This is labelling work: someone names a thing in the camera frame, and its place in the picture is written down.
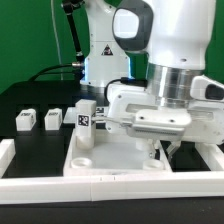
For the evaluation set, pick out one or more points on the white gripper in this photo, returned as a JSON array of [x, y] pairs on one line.
[[135, 114]]

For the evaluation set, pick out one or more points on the white square tabletop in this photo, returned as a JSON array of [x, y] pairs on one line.
[[111, 155]]

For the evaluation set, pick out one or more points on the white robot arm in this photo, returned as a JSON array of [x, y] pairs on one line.
[[179, 102]]

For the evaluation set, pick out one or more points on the white U-shaped obstacle fence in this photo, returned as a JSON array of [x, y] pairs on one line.
[[158, 184]]

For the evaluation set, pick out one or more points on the white AprilTag base plate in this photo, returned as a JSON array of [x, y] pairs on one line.
[[70, 115]]

